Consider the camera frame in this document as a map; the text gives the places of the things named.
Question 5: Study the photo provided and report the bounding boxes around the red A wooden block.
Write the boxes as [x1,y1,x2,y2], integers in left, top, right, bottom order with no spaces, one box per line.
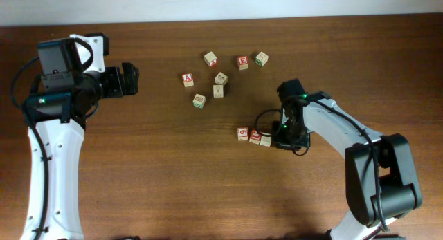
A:
[182,73,194,87]

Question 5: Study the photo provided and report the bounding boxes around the red 9 wooden block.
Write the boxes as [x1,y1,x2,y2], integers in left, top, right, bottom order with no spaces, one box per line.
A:
[237,127,249,141]

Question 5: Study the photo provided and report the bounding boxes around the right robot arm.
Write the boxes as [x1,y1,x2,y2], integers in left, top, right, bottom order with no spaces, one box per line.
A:
[272,79,423,239]

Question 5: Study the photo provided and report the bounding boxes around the green bottom wooden block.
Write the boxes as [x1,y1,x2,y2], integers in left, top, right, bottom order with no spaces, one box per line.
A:
[192,94,206,109]

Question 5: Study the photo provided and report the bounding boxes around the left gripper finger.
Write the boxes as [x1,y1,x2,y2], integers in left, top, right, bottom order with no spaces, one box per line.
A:
[122,62,139,82]
[123,82,138,95]

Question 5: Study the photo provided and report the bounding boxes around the green sided wooden block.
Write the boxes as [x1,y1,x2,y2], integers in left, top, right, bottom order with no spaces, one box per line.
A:
[255,52,269,67]

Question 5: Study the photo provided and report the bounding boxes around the ice cream wooden block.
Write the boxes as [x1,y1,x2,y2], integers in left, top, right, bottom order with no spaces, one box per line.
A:
[213,84,224,98]

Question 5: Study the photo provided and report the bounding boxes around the red E wooden block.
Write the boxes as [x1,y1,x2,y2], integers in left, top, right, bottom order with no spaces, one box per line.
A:
[237,56,249,71]

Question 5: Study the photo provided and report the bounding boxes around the wooden block top left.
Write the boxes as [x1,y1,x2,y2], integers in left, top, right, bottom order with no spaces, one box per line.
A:
[204,52,218,67]

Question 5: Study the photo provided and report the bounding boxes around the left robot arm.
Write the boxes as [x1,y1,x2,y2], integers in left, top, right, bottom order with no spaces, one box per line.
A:
[18,33,139,239]

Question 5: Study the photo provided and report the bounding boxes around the right black cable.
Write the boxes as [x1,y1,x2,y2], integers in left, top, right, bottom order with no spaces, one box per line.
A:
[254,108,311,157]

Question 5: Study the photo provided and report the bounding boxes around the Z wooden block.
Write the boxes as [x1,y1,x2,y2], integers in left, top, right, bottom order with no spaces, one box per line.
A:
[260,136,272,147]

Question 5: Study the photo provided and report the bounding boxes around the red U wooden block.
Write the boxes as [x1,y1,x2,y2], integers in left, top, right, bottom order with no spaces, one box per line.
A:
[248,129,262,145]

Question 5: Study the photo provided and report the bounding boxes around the plain picture wooden block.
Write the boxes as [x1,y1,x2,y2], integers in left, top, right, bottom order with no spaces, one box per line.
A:
[215,72,228,86]

